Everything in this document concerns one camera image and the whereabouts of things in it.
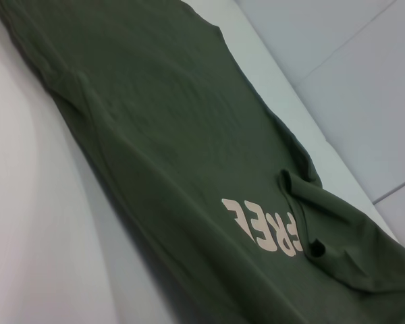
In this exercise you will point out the dark green FREE! t-shirt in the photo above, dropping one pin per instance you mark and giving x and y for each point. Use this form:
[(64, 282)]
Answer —
[(189, 152)]

